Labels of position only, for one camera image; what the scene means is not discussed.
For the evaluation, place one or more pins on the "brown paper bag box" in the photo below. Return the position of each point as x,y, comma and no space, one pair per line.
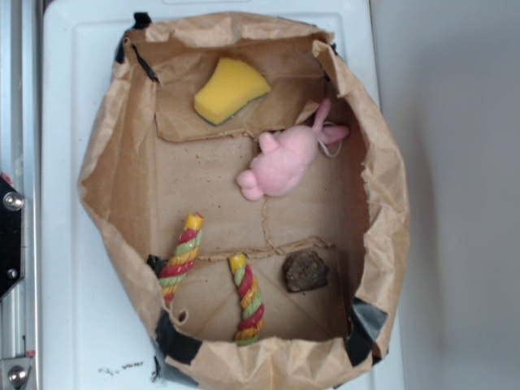
203,266

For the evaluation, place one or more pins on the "pink plush bunny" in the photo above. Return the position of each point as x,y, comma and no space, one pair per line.
285,156

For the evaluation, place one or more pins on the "dark brown rock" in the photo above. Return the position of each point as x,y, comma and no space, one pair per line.
305,271

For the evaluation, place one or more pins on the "yellow green sponge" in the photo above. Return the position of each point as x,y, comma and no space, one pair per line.
232,85

